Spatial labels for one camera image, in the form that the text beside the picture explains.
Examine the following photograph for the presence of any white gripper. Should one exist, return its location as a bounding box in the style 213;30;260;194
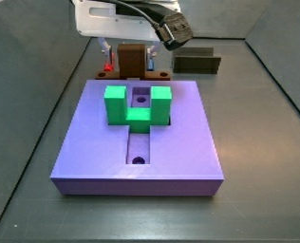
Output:
71;0;161;64

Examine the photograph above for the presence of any brown T-shaped block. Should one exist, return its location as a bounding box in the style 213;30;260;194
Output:
96;44;170;81

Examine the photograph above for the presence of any purple slotted base board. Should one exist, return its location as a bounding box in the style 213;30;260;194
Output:
51;80;224;196

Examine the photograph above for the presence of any red peg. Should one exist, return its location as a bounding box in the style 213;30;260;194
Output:
104;58;114;71

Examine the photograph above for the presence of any blue peg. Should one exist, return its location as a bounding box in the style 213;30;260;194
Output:
146;58;154;71

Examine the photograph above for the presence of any dark grey block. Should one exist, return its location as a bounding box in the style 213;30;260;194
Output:
173;47;221;74

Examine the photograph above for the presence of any green U-shaped block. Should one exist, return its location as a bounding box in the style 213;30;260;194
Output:
104;85;173;134

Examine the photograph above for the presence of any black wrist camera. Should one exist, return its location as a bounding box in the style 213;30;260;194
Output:
156;12;193;51

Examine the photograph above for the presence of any black cable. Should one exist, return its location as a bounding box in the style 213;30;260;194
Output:
98;0;165;30

